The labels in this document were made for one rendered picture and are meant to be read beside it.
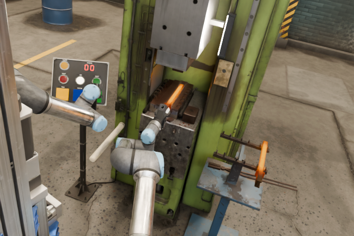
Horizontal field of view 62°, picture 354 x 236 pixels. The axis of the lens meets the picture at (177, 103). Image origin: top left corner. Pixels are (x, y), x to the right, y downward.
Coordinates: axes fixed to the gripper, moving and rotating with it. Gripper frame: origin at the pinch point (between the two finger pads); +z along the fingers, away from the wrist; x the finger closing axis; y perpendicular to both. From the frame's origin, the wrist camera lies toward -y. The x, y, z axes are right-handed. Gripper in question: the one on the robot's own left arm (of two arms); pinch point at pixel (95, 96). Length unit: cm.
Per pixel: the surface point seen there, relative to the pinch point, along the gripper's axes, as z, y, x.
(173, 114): 9, -5, -51
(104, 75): 11.0, 14.2, -2.5
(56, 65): 10.7, 15.8, 26.9
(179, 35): -17, 42, -43
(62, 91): 10.2, -0.2, 20.9
